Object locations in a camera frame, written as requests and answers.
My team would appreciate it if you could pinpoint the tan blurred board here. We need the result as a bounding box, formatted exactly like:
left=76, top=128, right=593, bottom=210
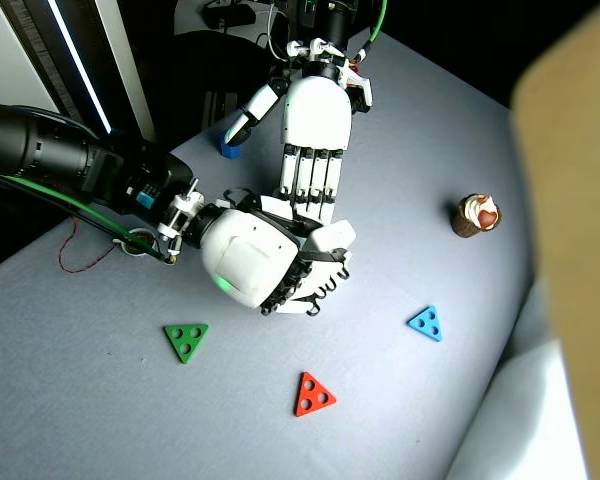
left=510, top=0, right=600, bottom=480

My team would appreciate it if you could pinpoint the green triangle block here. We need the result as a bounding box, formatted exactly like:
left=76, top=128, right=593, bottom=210
left=163, top=323, right=210, bottom=365

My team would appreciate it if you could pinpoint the blue triangle block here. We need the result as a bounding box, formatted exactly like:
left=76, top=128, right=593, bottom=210
left=406, top=305, right=445, bottom=344

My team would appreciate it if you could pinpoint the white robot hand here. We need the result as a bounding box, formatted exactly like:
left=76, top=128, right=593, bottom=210
left=223, top=74, right=355, bottom=225
left=199, top=187, right=355, bottom=317

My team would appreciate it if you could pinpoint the white backdrop board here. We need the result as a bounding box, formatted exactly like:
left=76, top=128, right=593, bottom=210
left=444, top=279, right=594, bottom=480

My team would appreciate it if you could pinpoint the red triangle block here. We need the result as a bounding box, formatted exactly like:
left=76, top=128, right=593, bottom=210
left=293, top=370, right=338, bottom=418

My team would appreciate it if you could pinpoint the green robot cable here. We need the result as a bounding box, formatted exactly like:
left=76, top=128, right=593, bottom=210
left=349, top=0, right=389, bottom=64
left=0, top=167, right=176, bottom=264

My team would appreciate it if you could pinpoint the thin red wire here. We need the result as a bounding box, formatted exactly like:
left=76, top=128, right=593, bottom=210
left=57, top=215, right=124, bottom=275

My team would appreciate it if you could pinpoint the grey table cloth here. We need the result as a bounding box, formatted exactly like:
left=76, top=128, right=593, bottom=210
left=0, top=27, right=536, bottom=480

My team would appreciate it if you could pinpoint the white charger adapter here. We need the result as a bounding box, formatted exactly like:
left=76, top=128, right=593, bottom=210
left=305, top=218, right=357, bottom=255

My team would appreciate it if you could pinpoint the white panel with light strip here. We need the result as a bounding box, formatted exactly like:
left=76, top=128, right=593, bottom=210
left=0, top=0, right=157, bottom=144

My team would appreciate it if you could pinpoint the small white soup bowl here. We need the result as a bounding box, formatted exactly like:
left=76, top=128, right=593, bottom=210
left=112, top=227, right=156, bottom=257

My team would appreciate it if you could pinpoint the blue cube block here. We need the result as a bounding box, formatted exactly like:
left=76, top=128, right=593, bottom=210
left=218, top=127, right=245, bottom=161

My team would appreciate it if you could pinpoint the toy cupcake with cream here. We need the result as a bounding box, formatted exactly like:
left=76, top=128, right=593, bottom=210
left=450, top=193, right=503, bottom=239

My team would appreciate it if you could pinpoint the thin white cable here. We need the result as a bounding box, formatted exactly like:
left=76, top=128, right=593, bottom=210
left=257, top=0, right=292, bottom=64

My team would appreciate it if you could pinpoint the black camera unit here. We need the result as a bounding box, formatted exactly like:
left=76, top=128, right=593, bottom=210
left=202, top=2, right=257, bottom=30

